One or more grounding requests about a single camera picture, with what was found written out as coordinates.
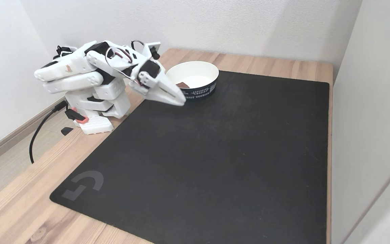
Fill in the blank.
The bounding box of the white and navy paper bowl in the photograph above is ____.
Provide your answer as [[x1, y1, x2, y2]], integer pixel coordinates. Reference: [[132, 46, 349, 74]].
[[166, 61, 219, 101]]

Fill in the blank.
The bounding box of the black and orange clamp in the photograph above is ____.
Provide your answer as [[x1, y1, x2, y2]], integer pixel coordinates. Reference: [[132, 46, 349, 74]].
[[61, 107, 89, 136]]

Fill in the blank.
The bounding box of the black power adapter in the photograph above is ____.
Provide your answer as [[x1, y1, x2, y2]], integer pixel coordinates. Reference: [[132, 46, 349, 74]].
[[56, 45, 77, 58]]

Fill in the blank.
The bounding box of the black desk mat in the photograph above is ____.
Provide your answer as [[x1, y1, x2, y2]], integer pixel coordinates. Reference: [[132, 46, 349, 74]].
[[49, 70, 330, 244]]

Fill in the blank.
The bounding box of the wooden baseboard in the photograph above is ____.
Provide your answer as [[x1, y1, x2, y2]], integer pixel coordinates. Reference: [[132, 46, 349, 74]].
[[0, 97, 67, 172]]

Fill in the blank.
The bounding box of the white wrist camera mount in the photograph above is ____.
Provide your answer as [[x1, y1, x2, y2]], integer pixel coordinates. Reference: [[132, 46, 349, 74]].
[[143, 42, 161, 60]]

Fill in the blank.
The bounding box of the black power cable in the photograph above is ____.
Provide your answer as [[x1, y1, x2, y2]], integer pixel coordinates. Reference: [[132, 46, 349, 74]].
[[29, 101, 68, 164]]

